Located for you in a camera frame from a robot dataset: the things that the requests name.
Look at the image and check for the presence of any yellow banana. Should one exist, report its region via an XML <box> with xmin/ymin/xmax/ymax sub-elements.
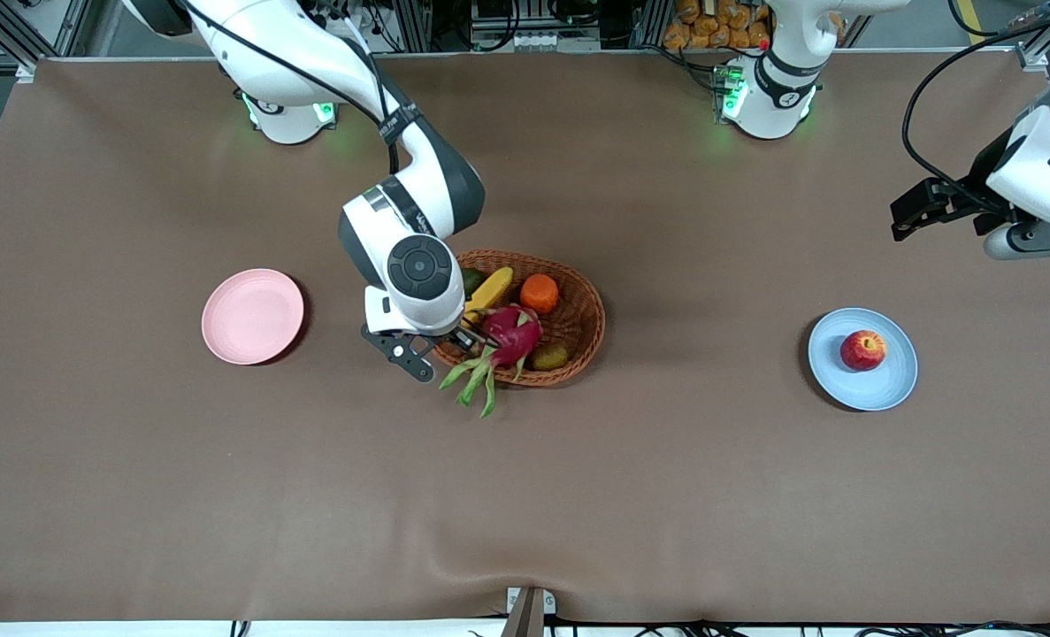
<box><xmin>463</xmin><ymin>267</ymin><xmax>515</xmax><ymax>325</ymax></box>

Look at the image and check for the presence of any red apple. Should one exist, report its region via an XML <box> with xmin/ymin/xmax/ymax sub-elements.
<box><xmin>840</xmin><ymin>330</ymin><xmax>888</xmax><ymax>372</ymax></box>

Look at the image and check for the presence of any pink dragon fruit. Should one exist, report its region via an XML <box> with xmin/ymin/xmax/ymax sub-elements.
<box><xmin>439</xmin><ymin>303</ymin><xmax>545</xmax><ymax>418</ymax></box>

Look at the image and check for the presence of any orange fruit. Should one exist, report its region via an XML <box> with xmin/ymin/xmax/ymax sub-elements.
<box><xmin>519</xmin><ymin>272</ymin><xmax>561</xmax><ymax>314</ymax></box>

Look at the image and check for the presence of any brown wicker basket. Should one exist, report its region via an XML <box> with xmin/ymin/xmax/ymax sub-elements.
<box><xmin>432</xmin><ymin>248</ymin><xmax>607</xmax><ymax>388</ymax></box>

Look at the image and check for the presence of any brown table mat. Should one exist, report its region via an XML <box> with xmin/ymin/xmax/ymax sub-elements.
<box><xmin>0</xmin><ymin>49</ymin><xmax>1050</xmax><ymax>625</ymax></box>

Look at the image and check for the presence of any blue plate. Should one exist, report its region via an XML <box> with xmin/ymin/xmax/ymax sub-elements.
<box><xmin>808</xmin><ymin>307</ymin><xmax>919</xmax><ymax>412</ymax></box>

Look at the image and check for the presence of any pink plate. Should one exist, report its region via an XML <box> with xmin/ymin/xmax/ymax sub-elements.
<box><xmin>202</xmin><ymin>268</ymin><xmax>305</xmax><ymax>365</ymax></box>

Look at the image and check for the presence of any bag of bread rolls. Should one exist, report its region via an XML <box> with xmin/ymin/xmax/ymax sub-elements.
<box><xmin>663</xmin><ymin>0</ymin><xmax>773</xmax><ymax>50</ymax></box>

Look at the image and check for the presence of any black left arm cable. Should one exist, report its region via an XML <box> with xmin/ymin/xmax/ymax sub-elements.
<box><xmin>901</xmin><ymin>9</ymin><xmax>1050</xmax><ymax>204</ymax></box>

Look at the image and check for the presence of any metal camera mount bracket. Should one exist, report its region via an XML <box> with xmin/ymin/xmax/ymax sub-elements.
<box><xmin>502</xmin><ymin>587</ymin><xmax>557</xmax><ymax>637</ymax></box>

